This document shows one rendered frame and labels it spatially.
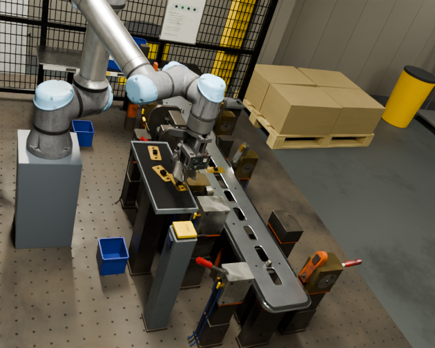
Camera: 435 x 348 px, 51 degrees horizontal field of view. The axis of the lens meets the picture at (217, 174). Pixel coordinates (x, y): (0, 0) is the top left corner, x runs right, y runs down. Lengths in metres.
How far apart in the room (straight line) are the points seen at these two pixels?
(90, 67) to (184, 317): 0.93
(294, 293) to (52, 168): 0.90
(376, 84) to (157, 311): 5.28
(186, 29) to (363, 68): 3.77
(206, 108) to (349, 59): 4.79
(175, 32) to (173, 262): 1.60
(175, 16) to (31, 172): 1.38
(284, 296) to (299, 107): 2.90
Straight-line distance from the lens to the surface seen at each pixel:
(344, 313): 2.04
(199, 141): 1.26
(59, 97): 1.51
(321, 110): 4.41
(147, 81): 1.16
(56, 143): 1.59
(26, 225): 1.77
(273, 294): 1.51
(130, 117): 2.56
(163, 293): 1.51
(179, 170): 1.36
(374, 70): 6.28
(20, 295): 1.72
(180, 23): 2.67
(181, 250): 1.37
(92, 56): 1.54
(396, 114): 6.06
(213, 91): 1.20
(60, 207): 1.72
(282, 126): 4.26
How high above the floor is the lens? 2.05
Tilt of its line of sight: 34 degrees down
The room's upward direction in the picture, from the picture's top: 19 degrees clockwise
